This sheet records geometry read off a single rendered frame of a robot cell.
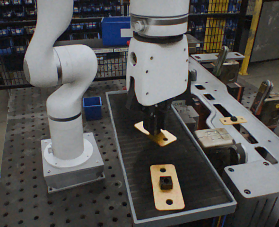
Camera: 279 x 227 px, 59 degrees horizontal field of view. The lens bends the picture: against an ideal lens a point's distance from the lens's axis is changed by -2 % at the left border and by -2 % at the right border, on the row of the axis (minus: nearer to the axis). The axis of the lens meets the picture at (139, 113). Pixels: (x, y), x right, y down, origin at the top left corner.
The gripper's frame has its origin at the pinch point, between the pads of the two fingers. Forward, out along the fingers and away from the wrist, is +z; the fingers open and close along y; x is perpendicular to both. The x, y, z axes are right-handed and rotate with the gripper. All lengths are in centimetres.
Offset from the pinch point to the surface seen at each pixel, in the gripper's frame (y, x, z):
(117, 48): 48, 90, 16
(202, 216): -6.6, -17.4, 3.5
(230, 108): 45, 12, 19
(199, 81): 55, 35, 19
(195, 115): 21.9, 8.5, 11.1
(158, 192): -9.0, -11.4, 2.6
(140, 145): -4.5, -1.4, 2.9
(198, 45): 93, 69, 17
